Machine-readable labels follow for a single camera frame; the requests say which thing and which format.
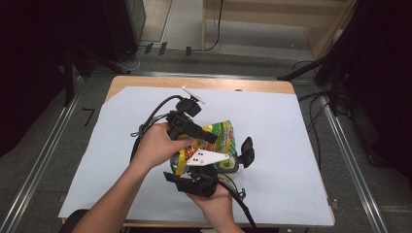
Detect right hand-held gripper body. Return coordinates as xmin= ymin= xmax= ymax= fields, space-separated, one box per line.
xmin=177 ymin=149 xmax=230 ymax=199

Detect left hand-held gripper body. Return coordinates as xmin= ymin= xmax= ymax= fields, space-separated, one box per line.
xmin=166 ymin=85 xmax=207 ymax=141

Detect yellow green spout pouch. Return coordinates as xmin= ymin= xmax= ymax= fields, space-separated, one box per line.
xmin=169 ymin=119 xmax=236 ymax=178

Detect clear jar with black lid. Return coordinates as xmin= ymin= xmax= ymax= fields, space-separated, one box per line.
xmin=215 ymin=136 xmax=256 ymax=178

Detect person's right hand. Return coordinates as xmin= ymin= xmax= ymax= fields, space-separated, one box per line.
xmin=187 ymin=185 xmax=236 ymax=226

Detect person's left hand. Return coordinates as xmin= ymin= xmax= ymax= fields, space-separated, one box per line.
xmin=130 ymin=122 xmax=195 ymax=176

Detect wooden table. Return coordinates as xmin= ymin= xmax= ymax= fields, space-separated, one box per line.
xmin=61 ymin=75 xmax=336 ymax=229

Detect white paper sheet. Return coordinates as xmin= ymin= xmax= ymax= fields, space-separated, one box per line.
xmin=57 ymin=85 xmax=335 ymax=227

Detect person's dark clothing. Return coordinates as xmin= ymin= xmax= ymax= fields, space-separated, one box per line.
xmin=58 ymin=209 xmax=90 ymax=233

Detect black cabinet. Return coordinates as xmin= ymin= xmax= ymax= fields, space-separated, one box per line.
xmin=102 ymin=0 xmax=147 ymax=63

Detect black metal stand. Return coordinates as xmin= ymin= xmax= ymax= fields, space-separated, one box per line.
xmin=60 ymin=42 xmax=125 ymax=109
xmin=277 ymin=0 xmax=361 ymax=117

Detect dark curtain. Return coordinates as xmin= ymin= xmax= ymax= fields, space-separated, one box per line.
xmin=0 ymin=0 xmax=110 ymax=158
xmin=339 ymin=0 xmax=412 ymax=183

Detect left hand-held gripper cable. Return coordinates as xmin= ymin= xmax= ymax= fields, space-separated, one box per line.
xmin=128 ymin=94 xmax=185 ymax=162

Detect hand-held gripper cable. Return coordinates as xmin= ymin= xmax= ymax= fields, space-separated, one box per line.
xmin=128 ymin=94 xmax=185 ymax=162
xmin=218 ymin=174 xmax=258 ymax=229

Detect right hand-held gripper cable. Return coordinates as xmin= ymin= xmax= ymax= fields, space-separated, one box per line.
xmin=218 ymin=174 xmax=258 ymax=229

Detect metal floor rail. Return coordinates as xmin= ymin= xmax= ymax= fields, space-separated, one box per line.
xmin=319 ymin=95 xmax=389 ymax=233
xmin=0 ymin=76 xmax=86 ymax=233
xmin=87 ymin=71 xmax=280 ymax=82

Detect white floor cable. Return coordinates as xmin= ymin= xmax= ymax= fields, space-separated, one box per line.
xmin=116 ymin=47 xmax=148 ymax=73

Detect black hanging cable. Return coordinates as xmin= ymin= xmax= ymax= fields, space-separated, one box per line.
xmin=204 ymin=0 xmax=224 ymax=52

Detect black floor cables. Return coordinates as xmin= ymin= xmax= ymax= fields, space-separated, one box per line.
xmin=292 ymin=59 xmax=339 ymax=170

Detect light wooden shelf frame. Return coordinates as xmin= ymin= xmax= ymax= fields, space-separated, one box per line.
xmin=200 ymin=0 xmax=360 ymax=61

